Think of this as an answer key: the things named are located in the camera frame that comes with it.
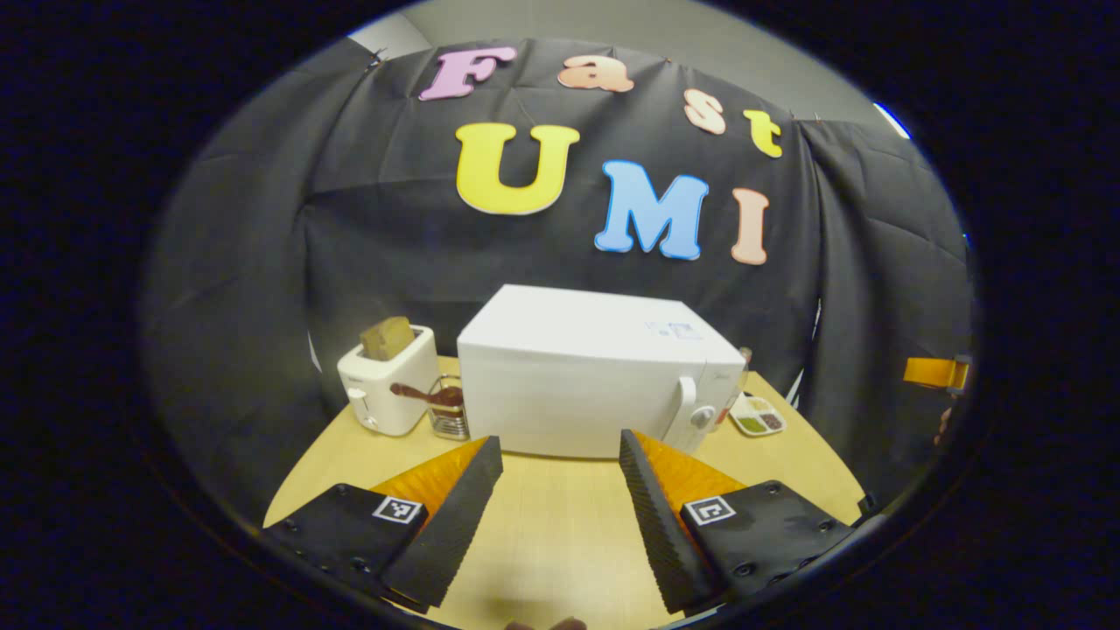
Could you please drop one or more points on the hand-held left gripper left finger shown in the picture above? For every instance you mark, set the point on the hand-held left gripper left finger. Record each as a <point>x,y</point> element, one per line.
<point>446,534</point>

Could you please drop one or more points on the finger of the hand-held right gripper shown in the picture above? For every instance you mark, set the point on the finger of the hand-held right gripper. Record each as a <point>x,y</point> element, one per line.
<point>932,373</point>

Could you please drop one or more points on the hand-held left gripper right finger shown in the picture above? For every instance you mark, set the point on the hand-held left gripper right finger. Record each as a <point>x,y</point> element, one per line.
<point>661,525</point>

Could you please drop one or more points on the white microwave oven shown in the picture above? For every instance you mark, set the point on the white microwave oven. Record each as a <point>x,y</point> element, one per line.
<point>577,385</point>

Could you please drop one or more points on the brown wooden spoon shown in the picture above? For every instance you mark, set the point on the brown wooden spoon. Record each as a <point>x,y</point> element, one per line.
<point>424,395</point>

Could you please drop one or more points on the divided dish of grains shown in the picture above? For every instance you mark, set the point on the divided dish of grains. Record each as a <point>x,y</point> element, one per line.
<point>759,418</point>

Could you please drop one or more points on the white toaster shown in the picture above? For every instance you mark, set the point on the white toaster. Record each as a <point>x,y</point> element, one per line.
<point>394,394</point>

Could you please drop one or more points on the brown bread slice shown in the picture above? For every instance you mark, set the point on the brown bread slice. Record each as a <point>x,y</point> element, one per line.
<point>388,339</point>

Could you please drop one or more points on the ceiling light panel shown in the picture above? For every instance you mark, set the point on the ceiling light panel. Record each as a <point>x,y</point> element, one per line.
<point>892,121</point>

